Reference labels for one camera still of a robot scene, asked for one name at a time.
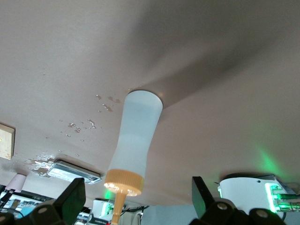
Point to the pink plastic cup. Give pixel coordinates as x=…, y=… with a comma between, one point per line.
x=16, y=182

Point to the wooden cutting board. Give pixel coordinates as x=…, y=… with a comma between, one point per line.
x=5, y=140

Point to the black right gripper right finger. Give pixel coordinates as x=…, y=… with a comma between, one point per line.
x=204, y=206

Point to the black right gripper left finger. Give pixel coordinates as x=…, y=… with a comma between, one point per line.
x=68, y=201

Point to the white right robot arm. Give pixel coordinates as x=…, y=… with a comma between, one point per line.
x=243, y=192

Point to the silver digital kitchen scale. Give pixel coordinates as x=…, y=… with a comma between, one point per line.
x=70, y=172

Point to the clear squeeze bottle orange cap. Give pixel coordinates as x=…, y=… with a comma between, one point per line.
x=138, y=131

